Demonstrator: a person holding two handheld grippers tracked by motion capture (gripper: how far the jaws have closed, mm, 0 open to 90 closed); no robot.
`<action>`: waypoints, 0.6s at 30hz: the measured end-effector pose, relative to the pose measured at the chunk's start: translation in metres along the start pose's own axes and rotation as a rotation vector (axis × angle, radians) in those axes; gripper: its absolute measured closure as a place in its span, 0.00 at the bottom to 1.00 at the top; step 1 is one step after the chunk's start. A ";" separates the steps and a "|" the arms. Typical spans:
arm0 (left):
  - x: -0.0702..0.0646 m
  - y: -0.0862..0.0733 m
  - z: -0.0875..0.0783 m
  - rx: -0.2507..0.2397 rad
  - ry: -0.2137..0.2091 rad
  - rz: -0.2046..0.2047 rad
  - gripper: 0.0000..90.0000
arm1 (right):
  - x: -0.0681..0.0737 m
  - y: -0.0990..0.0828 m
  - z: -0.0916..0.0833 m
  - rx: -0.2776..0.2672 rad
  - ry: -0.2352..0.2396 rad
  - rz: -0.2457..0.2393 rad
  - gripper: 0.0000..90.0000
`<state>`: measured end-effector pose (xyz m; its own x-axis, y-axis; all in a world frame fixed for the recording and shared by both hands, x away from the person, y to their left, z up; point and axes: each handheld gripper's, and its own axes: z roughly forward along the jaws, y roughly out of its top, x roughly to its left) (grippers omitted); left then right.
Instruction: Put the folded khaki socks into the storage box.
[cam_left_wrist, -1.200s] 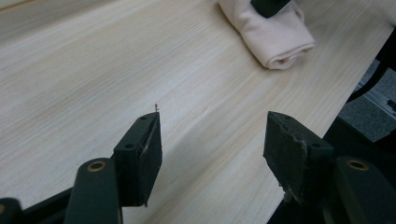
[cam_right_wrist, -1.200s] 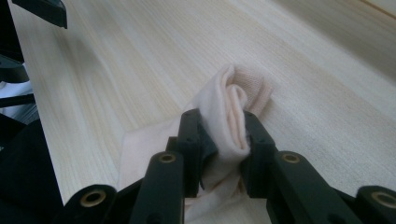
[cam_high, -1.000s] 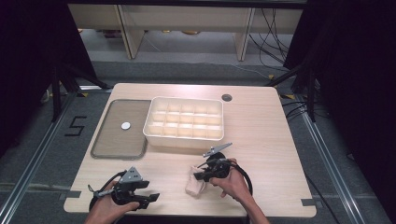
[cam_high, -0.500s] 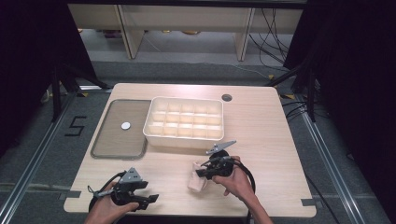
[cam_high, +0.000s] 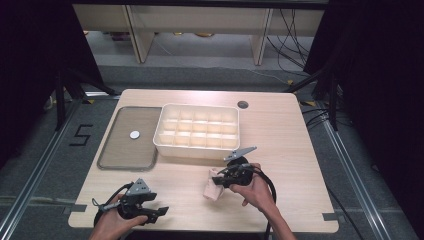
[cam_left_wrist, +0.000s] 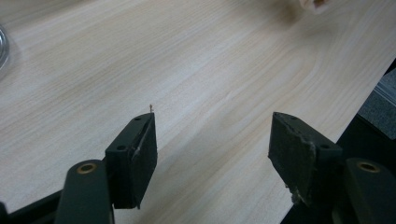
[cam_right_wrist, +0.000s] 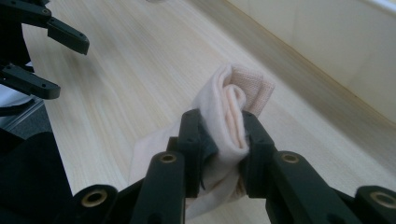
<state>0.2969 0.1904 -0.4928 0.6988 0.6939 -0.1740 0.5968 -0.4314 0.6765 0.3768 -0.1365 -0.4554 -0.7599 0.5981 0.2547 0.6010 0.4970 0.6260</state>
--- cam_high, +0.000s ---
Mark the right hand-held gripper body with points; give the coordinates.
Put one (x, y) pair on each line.
(238, 175)

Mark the person's right hand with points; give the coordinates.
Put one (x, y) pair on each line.
(255, 193)

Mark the yellow round object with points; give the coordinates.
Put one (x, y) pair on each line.
(204, 34)

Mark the grey mesh box lid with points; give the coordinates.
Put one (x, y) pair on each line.
(128, 150)

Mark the black tape floor mark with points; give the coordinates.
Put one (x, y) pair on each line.
(81, 135)

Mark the beige wooden shelf unit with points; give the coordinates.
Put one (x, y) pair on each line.
(200, 20)

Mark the grey tape strip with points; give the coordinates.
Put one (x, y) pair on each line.
(330, 217)
(74, 208)

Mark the black metal stand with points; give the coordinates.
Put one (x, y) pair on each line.
(331, 100)
(60, 100)

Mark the white round sticker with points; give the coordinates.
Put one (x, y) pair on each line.
(134, 134)

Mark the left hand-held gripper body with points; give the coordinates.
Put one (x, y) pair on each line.
(133, 200)

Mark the pink sock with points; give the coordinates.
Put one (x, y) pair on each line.
(213, 190)

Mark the white divided storage box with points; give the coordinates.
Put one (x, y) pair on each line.
(198, 131)

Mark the dark round table grommet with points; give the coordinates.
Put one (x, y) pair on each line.
(242, 104)

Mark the black curtain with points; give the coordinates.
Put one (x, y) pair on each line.
(383, 100)
(36, 66)

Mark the aluminium floor rail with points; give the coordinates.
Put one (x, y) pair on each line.
(36, 170)
(353, 180)

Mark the person's left hand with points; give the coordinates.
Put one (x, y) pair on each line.
(115, 223)

